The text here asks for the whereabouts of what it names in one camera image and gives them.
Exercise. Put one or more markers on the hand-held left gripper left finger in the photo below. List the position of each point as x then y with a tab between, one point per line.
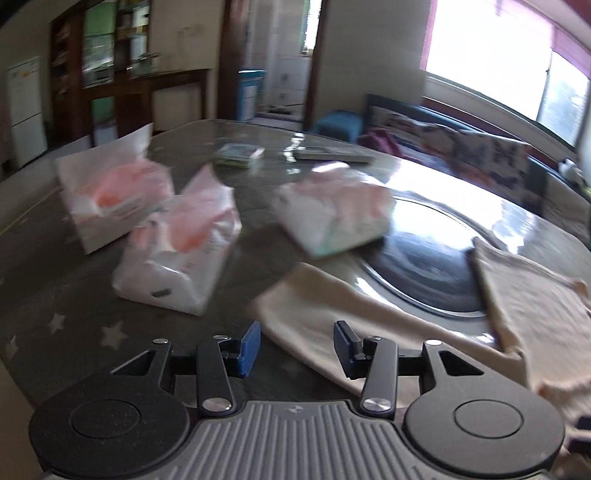
249	350

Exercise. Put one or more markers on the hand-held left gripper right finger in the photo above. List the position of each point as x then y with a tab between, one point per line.
345	350

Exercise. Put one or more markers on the cream cotton garment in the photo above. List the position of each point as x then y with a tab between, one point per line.
531	295

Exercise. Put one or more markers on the glass turntable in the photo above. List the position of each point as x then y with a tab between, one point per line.
415	272

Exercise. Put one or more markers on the white pink tissue pack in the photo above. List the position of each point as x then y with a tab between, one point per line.
161	272
101	217
332	217

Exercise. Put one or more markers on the small green box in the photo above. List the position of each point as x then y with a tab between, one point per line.
238	156

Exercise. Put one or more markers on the grey remote control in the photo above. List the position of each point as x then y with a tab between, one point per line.
332	153

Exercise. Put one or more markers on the magenta cloth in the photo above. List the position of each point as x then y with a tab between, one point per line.
381	141

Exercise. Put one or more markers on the blue corner sofa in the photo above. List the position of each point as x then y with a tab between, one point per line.
337	122

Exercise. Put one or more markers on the low butterfly print pillow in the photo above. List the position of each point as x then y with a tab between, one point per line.
415	129

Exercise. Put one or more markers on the large butterfly print pillow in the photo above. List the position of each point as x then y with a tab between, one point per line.
489	161

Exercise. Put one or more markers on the blue cabinet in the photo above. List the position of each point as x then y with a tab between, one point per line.
251	97

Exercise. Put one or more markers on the wooden shelf cabinet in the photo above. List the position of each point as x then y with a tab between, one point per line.
134	99

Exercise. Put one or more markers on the black and white plush toy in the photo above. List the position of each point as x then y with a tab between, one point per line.
570	170

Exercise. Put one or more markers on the white fridge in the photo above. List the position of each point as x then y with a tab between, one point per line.
25	110

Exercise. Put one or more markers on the window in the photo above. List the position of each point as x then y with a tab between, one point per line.
485	46

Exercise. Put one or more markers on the purple curtain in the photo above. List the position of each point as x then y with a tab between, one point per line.
572	44

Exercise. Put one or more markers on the dark wooden door frame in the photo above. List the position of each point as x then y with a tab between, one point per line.
231	46

